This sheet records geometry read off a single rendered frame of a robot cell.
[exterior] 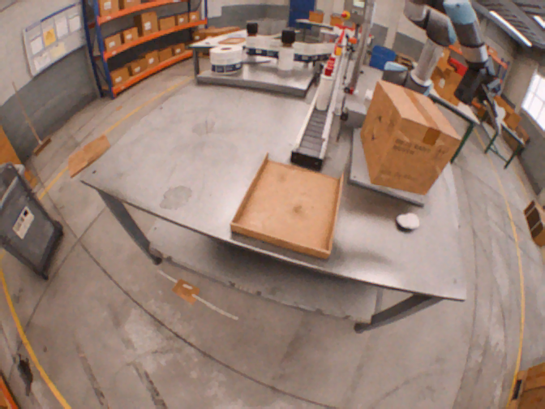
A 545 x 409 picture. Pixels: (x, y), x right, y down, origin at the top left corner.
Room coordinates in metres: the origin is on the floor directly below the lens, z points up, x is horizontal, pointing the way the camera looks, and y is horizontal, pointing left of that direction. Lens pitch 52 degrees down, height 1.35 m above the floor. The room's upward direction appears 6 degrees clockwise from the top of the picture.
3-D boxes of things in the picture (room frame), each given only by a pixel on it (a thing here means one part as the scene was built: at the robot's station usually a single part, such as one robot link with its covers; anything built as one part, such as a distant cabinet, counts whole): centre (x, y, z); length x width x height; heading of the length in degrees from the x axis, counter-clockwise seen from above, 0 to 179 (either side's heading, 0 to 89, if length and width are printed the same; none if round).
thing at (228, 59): (1.41, 0.37, 0.95); 0.20 x 0.20 x 0.14
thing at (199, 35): (5.44, 1.80, 0.32); 1.20 x 0.83 x 0.64; 67
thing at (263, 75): (1.61, 0.12, 0.86); 0.80 x 0.67 x 0.05; 167
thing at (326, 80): (0.93, -0.18, 0.98); 0.05 x 0.05 x 0.20
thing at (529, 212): (1.06, -4.47, 0.16); 0.65 x 0.54 x 0.32; 163
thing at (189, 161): (1.29, -0.16, 0.82); 2.10 x 1.50 x 0.02; 167
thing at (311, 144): (1.39, -0.29, 0.86); 1.65 x 0.08 x 0.04; 167
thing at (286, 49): (1.38, 0.00, 1.03); 0.09 x 0.09 x 0.30
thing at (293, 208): (0.42, -0.06, 0.85); 0.30 x 0.26 x 0.04; 167
